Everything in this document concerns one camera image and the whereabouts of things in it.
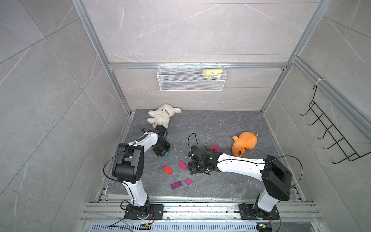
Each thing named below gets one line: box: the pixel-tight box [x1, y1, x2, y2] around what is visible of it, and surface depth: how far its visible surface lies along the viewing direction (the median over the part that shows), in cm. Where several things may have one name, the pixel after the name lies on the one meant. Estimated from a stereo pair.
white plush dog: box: [146, 103, 182, 129], surface depth 109 cm
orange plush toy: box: [231, 131, 258, 158], surface depth 97 cm
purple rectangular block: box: [171, 180, 183, 190], surface depth 84 cm
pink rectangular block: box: [177, 160, 188, 171], surface depth 92 cm
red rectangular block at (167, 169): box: [162, 165, 174, 175], surface depth 90 cm
